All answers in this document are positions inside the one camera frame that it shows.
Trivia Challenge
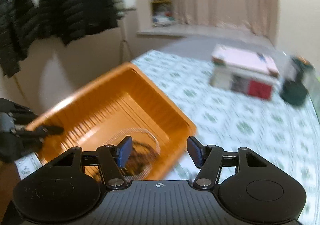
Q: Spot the dark green glass humidifier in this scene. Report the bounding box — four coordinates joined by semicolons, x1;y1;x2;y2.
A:
280;56;314;107

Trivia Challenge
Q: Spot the white pearl necklace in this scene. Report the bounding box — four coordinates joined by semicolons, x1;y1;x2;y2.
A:
109;127;162;179

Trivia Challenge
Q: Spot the orange plastic tray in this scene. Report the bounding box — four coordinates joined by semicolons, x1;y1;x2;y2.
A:
27;62;196;180

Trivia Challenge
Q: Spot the pink cover book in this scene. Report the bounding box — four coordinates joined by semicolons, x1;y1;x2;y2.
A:
212;45;279;78

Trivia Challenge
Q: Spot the metal coat rack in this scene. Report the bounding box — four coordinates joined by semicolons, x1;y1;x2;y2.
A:
118;18;133;65

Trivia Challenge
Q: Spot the thick white red book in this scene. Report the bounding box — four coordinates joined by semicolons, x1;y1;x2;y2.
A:
210;65;278;100

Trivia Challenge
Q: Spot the black puffer jacket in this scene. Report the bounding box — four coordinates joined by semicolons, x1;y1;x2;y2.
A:
1;0;118;78

